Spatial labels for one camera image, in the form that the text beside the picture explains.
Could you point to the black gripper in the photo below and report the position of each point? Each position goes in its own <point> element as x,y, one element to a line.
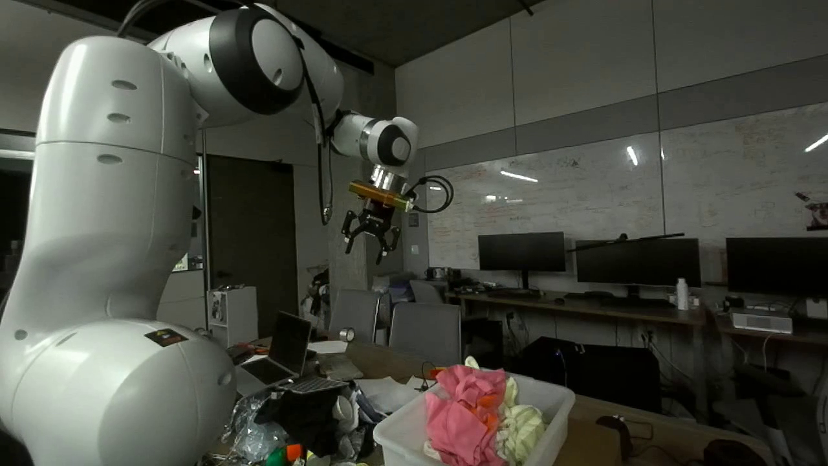
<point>376,219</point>

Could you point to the orange pink patterned fabric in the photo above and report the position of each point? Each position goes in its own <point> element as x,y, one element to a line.
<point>489,402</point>

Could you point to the yellow-green terry cloth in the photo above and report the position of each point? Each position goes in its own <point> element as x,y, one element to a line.
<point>521,431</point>

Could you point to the white plastic bin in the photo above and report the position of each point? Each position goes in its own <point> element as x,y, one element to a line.
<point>551,405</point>

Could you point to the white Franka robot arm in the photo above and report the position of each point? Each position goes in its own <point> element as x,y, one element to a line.
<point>103,259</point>

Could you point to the brown cardboard box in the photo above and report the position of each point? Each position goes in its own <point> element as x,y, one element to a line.
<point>654,436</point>

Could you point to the grey device box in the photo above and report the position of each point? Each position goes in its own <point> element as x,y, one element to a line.
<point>760,322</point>

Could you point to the grey office chair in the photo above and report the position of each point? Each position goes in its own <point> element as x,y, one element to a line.
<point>355,313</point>
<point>424,333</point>

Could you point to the dark door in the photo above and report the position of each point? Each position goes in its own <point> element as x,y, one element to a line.
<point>260,248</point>

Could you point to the black computer monitor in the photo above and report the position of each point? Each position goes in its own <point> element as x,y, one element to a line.
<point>637,259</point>
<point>521,251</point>
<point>777,264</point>

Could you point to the white cabinet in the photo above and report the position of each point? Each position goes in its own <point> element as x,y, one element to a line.
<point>234,316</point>

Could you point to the white papers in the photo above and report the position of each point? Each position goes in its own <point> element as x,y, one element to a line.
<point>388,395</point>

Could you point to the black bag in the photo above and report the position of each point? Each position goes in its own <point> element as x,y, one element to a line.
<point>301,415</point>

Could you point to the long wooden desk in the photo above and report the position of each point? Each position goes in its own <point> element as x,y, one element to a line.
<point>584,309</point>

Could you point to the clear plastic bottle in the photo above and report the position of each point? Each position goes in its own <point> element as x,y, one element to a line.
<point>254,436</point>

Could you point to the white plastic bottle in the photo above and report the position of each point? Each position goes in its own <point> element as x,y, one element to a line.
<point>680,296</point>

